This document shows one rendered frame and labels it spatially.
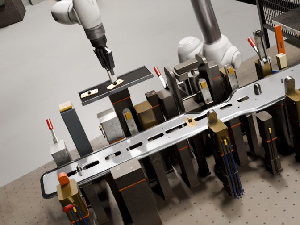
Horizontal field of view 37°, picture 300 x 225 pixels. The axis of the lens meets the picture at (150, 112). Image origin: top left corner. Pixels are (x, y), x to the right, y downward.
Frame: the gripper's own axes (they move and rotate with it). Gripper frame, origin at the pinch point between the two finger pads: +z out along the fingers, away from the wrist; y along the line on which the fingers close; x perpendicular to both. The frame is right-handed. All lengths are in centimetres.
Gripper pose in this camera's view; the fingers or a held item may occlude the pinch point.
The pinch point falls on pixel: (111, 74)
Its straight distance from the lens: 217.6
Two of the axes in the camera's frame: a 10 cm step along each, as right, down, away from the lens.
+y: 6.5, 2.0, -7.4
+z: 2.9, 8.3, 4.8
